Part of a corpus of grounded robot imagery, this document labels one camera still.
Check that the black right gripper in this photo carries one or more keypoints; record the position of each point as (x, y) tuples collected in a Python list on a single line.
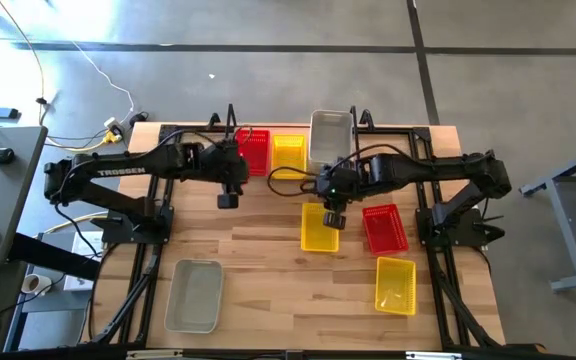
[(338, 187)]

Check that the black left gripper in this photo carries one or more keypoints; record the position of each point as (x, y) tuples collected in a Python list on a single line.
[(230, 162)]

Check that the yellow plastic mesh basket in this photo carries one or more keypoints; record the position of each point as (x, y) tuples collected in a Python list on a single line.
[(288, 155), (395, 285), (318, 232)]

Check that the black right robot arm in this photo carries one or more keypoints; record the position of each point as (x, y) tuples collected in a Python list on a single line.
[(428, 172)]

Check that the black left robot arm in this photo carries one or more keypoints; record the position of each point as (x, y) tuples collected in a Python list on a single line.
[(118, 171)]

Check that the black metal shelf rack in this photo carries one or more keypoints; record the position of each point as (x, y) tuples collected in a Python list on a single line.
[(230, 115)]

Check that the black power adapter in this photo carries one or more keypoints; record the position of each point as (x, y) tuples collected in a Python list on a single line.
[(139, 119)]

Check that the white power strip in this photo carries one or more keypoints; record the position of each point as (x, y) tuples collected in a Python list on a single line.
[(113, 125)]

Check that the white cardboard box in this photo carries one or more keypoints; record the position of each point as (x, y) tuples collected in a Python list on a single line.
[(87, 245)]

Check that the black desk leg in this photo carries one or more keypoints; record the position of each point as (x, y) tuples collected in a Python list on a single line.
[(53, 257)]

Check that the small black device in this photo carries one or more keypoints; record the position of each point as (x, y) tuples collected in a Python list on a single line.
[(1, 156)]

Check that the black metal rig frame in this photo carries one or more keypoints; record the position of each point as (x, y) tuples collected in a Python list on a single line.
[(168, 131)]

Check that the silver metal bracket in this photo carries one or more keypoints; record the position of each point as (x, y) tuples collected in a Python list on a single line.
[(433, 356), (155, 354)]

